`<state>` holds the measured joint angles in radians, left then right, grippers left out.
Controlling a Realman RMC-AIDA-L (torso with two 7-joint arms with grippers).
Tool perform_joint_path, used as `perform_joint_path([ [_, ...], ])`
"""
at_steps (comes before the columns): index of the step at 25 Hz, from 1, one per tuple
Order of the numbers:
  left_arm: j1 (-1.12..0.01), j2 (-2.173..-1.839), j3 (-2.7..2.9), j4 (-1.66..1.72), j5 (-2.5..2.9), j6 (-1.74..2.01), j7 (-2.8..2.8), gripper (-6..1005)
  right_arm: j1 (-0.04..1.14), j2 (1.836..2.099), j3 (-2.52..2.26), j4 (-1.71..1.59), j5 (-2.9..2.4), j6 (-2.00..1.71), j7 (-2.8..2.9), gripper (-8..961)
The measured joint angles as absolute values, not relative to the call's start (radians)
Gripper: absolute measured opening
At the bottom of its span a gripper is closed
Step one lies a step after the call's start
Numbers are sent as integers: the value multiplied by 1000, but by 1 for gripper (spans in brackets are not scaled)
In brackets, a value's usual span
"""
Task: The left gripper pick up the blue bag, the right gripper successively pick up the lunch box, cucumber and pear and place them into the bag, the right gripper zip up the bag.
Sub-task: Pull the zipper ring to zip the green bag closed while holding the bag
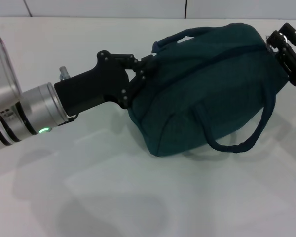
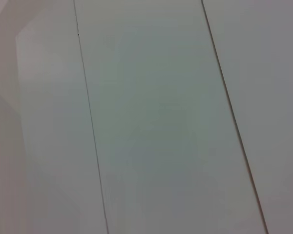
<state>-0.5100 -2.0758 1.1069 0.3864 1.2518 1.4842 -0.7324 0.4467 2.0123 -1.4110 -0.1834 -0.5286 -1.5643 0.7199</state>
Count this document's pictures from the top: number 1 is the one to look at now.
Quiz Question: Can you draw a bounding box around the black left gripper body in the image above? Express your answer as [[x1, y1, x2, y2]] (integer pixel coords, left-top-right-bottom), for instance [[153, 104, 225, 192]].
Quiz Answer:
[[54, 50, 136, 117]]

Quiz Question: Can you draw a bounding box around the silver zipper pull ring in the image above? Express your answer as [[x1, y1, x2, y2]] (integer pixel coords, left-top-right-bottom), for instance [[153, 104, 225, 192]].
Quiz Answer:
[[265, 31, 289, 54]]

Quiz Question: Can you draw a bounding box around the teal fabric zipper bag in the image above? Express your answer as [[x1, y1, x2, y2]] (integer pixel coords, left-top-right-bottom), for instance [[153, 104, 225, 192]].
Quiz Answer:
[[127, 22, 290, 157]]

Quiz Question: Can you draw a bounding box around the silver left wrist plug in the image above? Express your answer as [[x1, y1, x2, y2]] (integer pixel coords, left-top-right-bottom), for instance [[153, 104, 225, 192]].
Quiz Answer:
[[59, 65, 70, 81]]

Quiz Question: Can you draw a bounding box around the left arm connector cable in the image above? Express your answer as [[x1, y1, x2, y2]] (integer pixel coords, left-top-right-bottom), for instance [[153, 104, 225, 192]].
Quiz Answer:
[[57, 113, 80, 126]]

